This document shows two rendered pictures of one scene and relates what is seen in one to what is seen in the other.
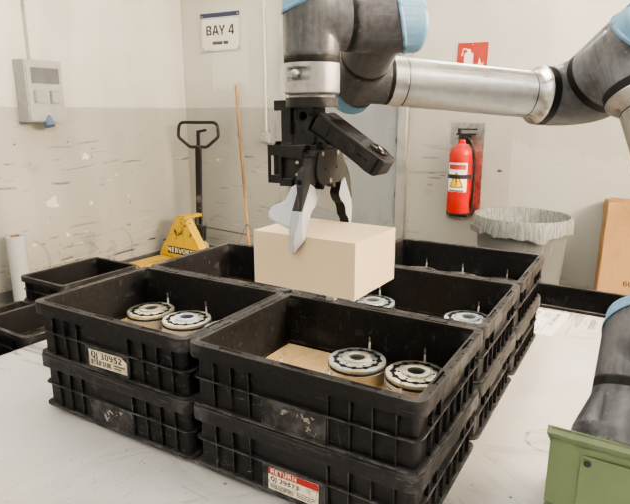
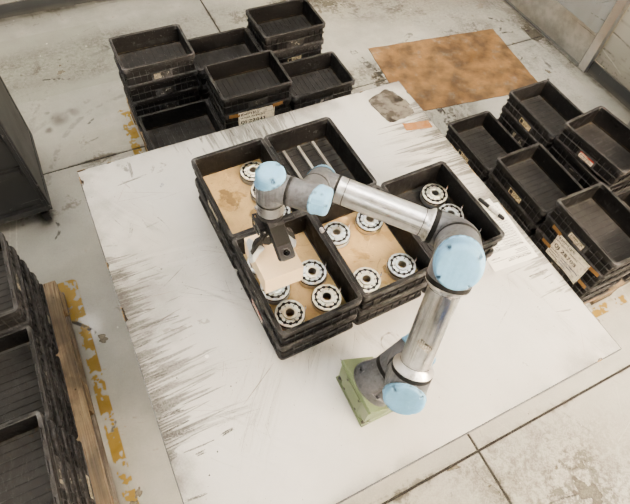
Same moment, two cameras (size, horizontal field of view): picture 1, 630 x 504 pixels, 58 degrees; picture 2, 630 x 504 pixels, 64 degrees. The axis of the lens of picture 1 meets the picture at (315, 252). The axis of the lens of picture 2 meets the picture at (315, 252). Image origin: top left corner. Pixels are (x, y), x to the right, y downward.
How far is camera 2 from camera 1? 1.19 m
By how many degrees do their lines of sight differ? 47
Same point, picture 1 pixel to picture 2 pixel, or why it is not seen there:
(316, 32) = (263, 201)
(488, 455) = (356, 334)
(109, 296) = (234, 155)
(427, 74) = (351, 202)
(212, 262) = (311, 130)
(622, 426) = (361, 380)
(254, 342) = not seen: hidden behind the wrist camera
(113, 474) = (205, 259)
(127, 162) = not seen: outside the picture
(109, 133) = not seen: outside the picture
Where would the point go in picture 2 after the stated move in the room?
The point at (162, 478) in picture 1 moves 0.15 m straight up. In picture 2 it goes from (221, 272) to (217, 251)
